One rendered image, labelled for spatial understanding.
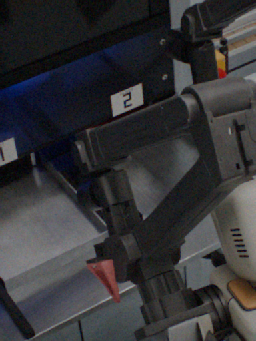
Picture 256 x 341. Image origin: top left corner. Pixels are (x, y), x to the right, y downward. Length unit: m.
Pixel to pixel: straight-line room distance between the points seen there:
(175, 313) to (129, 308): 1.22
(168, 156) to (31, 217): 0.37
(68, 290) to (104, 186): 0.48
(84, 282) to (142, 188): 0.31
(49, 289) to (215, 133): 0.88
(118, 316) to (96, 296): 0.73
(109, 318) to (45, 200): 0.59
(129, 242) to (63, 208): 0.71
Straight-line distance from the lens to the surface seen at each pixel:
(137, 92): 2.13
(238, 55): 2.44
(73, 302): 1.85
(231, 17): 1.77
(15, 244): 1.99
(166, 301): 1.36
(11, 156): 2.04
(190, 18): 1.82
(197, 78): 1.87
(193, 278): 2.67
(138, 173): 2.12
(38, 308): 1.86
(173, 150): 2.18
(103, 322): 2.56
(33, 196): 2.10
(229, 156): 1.10
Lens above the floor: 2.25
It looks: 40 degrees down
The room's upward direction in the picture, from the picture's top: 6 degrees counter-clockwise
